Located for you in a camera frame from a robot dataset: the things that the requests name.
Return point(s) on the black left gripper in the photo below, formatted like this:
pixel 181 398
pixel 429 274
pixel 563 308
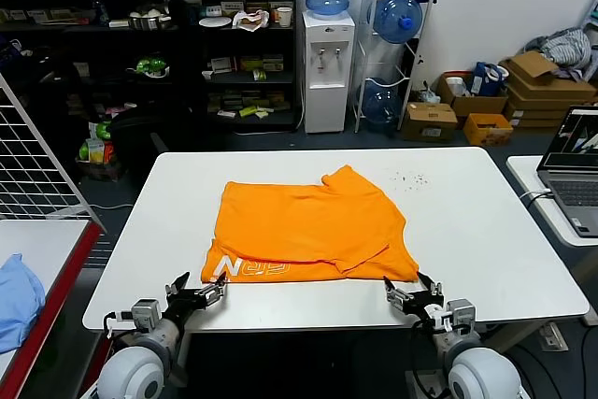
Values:
pixel 187 303

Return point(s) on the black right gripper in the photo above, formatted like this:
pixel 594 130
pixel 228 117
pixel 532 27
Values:
pixel 425 308

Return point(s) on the orange t-shirt white print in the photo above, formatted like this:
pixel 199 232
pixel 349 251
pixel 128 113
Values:
pixel 303 221

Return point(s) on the grey striped clothes pile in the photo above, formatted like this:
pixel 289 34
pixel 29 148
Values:
pixel 565 46

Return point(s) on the large white table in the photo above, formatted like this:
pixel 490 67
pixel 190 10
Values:
pixel 467 231

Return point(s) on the small dark crumbs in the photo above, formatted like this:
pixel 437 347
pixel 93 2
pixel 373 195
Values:
pixel 411 180

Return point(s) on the small white side table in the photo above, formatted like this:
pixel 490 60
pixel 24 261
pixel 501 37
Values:
pixel 523 175

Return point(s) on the red edged white table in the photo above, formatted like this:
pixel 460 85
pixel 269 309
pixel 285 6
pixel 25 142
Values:
pixel 37 245

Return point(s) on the black office chair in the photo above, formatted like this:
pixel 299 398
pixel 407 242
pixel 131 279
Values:
pixel 140 132

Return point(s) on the basket of snack packs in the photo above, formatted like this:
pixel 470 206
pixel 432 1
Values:
pixel 98 151

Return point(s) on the closed brown cardboard box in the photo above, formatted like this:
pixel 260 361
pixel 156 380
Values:
pixel 430 123

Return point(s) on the orange cardboard box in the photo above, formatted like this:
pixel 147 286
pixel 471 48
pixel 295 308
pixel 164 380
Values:
pixel 488 135

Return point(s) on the light blue cloth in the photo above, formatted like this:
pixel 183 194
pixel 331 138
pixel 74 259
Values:
pixel 18 301

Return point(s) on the grey open laptop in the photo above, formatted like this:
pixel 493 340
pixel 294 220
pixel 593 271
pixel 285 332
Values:
pixel 570 193

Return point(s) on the blue water jug dark cap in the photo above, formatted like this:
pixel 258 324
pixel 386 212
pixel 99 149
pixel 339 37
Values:
pixel 380 107

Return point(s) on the open cardboard box with items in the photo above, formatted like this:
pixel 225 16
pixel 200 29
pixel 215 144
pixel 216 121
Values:
pixel 481 104

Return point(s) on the white water dispenser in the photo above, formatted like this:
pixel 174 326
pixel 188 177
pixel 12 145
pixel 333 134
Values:
pixel 327 104

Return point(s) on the black shelf unit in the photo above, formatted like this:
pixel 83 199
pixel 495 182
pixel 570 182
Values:
pixel 252 80

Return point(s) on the stack of flat cardboard boxes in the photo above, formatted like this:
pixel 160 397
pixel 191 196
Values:
pixel 537 114

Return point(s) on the blue paper bag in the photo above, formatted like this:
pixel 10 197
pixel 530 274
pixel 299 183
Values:
pixel 483 79

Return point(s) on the green fruits on plate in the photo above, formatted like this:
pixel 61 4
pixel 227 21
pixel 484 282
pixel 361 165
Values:
pixel 152 66

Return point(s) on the stacked cardboard boxes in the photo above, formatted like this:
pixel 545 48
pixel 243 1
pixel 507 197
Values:
pixel 556 83

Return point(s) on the white plate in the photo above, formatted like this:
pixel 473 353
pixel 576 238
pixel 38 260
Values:
pixel 215 22

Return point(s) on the metal bowl with eggs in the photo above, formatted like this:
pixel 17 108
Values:
pixel 147 23

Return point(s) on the white plastic bag with food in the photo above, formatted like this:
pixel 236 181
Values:
pixel 250 20

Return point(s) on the white paper cup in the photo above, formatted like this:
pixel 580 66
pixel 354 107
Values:
pixel 285 18

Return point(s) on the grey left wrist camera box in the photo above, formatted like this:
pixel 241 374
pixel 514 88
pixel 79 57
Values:
pixel 146 312

